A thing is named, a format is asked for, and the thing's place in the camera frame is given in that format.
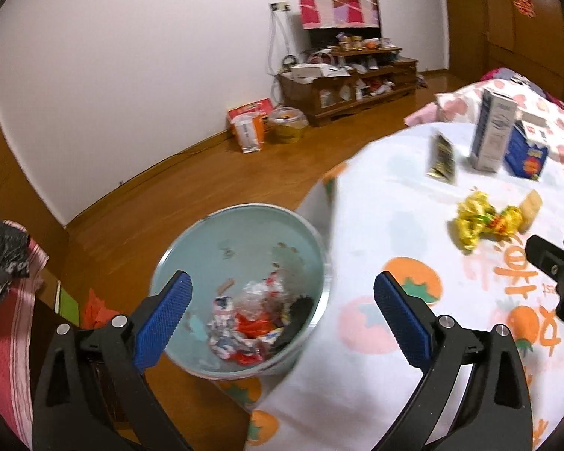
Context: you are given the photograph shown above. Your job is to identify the dark gold foil packet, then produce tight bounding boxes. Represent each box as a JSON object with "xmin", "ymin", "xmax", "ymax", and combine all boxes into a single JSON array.
[{"xmin": 427, "ymin": 132, "xmax": 459, "ymax": 186}]

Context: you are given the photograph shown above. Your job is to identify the yellow foil wrapper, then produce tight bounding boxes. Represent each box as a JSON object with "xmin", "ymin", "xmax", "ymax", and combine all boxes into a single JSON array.
[{"xmin": 453, "ymin": 188, "xmax": 525, "ymax": 251}]

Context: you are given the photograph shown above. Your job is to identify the white hanging cables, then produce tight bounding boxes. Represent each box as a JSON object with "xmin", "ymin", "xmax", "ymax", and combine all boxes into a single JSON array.
[{"xmin": 265, "ymin": 9, "xmax": 297, "ymax": 76}]

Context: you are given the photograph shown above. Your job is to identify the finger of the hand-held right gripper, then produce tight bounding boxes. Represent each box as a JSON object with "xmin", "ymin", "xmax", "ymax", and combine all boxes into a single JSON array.
[{"xmin": 525, "ymin": 234, "xmax": 564, "ymax": 325}]

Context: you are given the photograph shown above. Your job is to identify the cluster of small jars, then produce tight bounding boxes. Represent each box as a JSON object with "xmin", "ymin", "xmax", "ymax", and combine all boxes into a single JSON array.
[{"xmin": 336, "ymin": 33, "xmax": 396, "ymax": 52}]

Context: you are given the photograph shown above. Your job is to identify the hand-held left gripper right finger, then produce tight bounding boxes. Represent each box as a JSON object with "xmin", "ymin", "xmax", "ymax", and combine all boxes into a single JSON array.
[{"xmin": 373, "ymin": 270, "xmax": 534, "ymax": 451}]

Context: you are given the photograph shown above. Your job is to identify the pink heart print blanket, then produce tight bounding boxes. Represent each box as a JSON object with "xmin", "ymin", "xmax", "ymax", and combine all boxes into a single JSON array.
[{"xmin": 435, "ymin": 80, "xmax": 564, "ymax": 172}]

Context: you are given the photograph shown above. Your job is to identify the green board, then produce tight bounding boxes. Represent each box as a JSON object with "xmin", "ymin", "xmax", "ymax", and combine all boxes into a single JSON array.
[{"xmin": 56, "ymin": 283, "xmax": 83, "ymax": 327}]

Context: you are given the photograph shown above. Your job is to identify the tall white grey box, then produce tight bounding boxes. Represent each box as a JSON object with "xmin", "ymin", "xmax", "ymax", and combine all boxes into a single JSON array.
[{"xmin": 469, "ymin": 87, "xmax": 519, "ymax": 173}]

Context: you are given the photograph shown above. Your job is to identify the dark grey lace cloth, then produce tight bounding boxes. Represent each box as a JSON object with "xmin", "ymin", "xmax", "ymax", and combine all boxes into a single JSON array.
[{"xmin": 0, "ymin": 216, "xmax": 31, "ymax": 311}]

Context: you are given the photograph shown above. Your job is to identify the blue carton box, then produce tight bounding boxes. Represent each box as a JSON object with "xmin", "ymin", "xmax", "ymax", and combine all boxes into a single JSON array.
[{"xmin": 503, "ymin": 112, "xmax": 550, "ymax": 182}]

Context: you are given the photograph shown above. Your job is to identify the wooden tv cabinet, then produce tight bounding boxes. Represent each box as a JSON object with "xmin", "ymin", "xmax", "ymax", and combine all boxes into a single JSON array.
[{"xmin": 277, "ymin": 47, "xmax": 420, "ymax": 127}]

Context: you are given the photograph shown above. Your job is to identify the grey purple wrapper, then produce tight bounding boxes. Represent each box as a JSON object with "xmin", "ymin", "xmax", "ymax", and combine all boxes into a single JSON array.
[{"xmin": 209, "ymin": 277, "xmax": 283, "ymax": 362}]

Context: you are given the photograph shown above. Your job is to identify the dark printed blanket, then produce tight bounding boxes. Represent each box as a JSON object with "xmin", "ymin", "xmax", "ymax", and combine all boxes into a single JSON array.
[{"xmin": 479, "ymin": 67, "xmax": 546, "ymax": 88}]

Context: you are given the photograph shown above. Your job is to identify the pink bed sheet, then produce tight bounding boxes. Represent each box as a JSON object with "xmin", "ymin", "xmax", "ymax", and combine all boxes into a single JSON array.
[{"xmin": 404, "ymin": 103, "xmax": 440, "ymax": 127}]

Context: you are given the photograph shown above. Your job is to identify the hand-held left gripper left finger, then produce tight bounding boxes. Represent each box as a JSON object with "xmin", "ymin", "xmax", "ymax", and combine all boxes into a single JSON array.
[{"xmin": 32, "ymin": 270, "xmax": 193, "ymax": 451}]

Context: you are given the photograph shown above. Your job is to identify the white cardboard box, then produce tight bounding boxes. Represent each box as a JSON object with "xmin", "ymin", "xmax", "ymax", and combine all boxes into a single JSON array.
[{"xmin": 289, "ymin": 63, "xmax": 351, "ymax": 80}]

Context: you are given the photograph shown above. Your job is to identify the orange white bag on floor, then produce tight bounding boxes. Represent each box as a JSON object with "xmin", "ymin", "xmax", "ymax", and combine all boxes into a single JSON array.
[{"xmin": 230, "ymin": 115, "xmax": 266, "ymax": 155}]

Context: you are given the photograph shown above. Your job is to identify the beige biscuit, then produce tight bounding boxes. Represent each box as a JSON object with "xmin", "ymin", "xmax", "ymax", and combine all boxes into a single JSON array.
[{"xmin": 517, "ymin": 189, "xmax": 543, "ymax": 233}]

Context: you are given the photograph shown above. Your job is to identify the clear plastic container on floor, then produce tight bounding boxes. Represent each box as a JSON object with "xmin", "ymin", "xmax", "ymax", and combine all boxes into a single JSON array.
[{"xmin": 269, "ymin": 107, "xmax": 309, "ymax": 145}]

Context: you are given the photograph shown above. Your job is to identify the pink patchwork cloth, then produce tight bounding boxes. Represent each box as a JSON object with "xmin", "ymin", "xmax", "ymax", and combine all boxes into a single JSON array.
[{"xmin": 297, "ymin": 0, "xmax": 381, "ymax": 31}]

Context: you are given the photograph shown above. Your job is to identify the light blue round bin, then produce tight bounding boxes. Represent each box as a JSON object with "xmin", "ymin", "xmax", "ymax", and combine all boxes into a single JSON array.
[{"xmin": 149, "ymin": 203, "xmax": 334, "ymax": 381}]

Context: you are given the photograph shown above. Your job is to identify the orange plastic package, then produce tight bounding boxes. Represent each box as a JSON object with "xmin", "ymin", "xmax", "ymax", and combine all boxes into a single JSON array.
[{"xmin": 227, "ymin": 98, "xmax": 274, "ymax": 125}]

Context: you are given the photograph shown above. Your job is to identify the wooden wardrobe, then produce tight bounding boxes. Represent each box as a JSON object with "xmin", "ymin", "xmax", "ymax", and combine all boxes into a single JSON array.
[{"xmin": 444, "ymin": 0, "xmax": 564, "ymax": 104}]

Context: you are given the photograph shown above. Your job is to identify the clear plastic bag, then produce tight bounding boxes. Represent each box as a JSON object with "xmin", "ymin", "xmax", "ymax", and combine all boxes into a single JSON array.
[{"xmin": 235, "ymin": 277, "xmax": 287, "ymax": 320}]

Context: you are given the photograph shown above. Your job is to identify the pink striped cloth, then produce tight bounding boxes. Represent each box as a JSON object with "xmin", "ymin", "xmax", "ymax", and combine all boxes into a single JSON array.
[{"xmin": 0, "ymin": 225, "xmax": 50, "ymax": 447}]

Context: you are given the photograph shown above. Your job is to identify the white fruit print tablecloth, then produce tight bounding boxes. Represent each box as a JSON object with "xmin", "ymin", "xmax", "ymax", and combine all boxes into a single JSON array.
[{"xmin": 216, "ymin": 122, "xmax": 564, "ymax": 451}]

